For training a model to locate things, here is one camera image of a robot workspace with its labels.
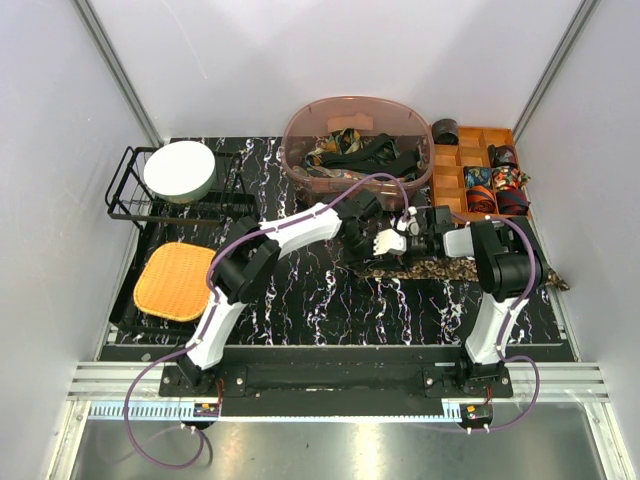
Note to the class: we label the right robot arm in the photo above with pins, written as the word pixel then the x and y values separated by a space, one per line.
pixel 509 266

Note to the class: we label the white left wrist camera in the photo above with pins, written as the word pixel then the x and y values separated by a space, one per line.
pixel 389 241

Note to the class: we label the orange striped rolled tie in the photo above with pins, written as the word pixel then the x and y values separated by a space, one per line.
pixel 480 199

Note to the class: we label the colourful patterned tie in tub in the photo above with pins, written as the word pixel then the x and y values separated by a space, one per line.
pixel 347 154

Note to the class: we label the black tie in tub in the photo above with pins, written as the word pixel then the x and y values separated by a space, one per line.
pixel 406 166

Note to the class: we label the maroon striped rolled tie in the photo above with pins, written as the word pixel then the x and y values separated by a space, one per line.
pixel 512 201

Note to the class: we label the brown translucent plastic tub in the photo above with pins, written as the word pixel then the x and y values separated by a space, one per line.
pixel 370 116

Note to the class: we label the orange woven bamboo tray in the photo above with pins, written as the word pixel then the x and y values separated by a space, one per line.
pixel 172 285

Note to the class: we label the dark maroon rolled tie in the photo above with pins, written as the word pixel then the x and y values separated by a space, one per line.
pixel 501 155

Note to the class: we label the dark grey rolled tie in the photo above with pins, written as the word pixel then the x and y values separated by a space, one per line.
pixel 445 132

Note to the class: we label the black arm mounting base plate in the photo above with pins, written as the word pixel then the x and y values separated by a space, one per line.
pixel 432 371

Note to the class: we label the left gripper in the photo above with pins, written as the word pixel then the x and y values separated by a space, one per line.
pixel 368 255

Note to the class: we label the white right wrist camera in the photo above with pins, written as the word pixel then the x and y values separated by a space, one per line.
pixel 410 224

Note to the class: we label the black wire dish rack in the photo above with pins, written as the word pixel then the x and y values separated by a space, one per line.
pixel 129 197

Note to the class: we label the red floral rolled tie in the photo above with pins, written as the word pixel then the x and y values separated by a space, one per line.
pixel 508 177

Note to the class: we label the blue patterned rolled tie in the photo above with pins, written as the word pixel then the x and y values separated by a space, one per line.
pixel 475 176

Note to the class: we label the white round container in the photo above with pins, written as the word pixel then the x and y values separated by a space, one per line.
pixel 180 172

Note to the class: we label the brown floral patterned tie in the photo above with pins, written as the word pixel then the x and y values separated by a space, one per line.
pixel 452 269

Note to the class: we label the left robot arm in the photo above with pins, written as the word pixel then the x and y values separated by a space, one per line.
pixel 243 266

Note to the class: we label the orange wooden divided tray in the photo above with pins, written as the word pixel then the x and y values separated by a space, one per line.
pixel 447 183

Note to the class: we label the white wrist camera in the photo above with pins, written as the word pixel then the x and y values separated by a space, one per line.
pixel 410 224
pixel 389 241

